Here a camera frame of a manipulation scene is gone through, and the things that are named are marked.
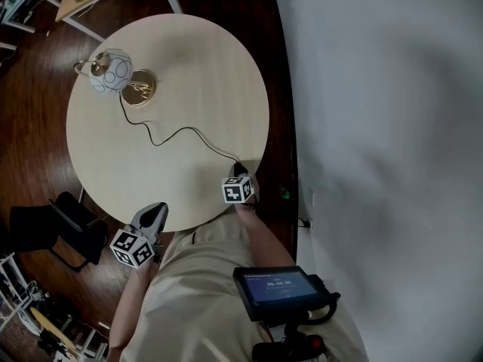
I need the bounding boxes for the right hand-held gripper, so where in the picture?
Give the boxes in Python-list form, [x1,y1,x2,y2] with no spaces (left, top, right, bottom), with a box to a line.
[221,162,260,206]

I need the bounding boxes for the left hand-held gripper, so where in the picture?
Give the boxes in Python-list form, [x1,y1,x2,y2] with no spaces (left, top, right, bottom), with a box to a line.
[109,201,169,269]

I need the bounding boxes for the person's left forearm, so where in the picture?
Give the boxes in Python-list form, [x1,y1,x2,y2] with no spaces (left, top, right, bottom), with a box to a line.
[108,262,160,351]

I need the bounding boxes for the person's right forearm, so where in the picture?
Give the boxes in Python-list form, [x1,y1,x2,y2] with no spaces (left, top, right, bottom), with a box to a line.
[235,201,296,269]

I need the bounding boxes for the black lamp cable with switch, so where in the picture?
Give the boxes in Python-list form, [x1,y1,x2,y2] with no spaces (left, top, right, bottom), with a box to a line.
[118,95,242,165]

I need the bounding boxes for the cluttered white rack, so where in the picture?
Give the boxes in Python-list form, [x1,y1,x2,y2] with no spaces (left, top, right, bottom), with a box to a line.
[0,250,111,362]

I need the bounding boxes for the black folding chair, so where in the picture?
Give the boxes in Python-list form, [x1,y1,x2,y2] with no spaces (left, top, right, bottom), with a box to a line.
[9,191,109,272]

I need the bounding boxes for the chest-mounted tablet screen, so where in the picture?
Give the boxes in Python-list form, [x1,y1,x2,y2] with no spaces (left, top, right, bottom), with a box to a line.
[232,265,322,322]

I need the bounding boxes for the person's light shirt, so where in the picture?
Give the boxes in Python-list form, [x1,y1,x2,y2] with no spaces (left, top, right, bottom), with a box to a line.
[120,211,369,362]

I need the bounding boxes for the globe table lamp brass base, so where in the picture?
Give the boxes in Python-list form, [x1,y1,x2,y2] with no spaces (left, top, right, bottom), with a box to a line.
[73,48,156,108]

